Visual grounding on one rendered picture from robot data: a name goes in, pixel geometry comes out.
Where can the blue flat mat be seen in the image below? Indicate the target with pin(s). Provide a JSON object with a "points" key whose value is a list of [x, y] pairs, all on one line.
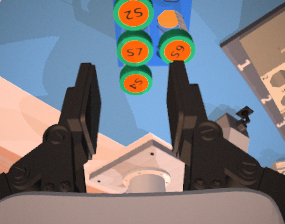
{"points": [[43, 42]]}

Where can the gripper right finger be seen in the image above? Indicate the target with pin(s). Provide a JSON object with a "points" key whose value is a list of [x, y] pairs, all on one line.
{"points": [[215, 161]]}

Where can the blue tube rack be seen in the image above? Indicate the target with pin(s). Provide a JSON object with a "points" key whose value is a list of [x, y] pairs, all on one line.
{"points": [[182, 6]]}

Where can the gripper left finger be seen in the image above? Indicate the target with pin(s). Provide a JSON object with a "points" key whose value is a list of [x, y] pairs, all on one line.
{"points": [[66, 146]]}

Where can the beige tube rack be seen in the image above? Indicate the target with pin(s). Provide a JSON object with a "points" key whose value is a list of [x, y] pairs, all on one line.
{"points": [[278, 167]]}

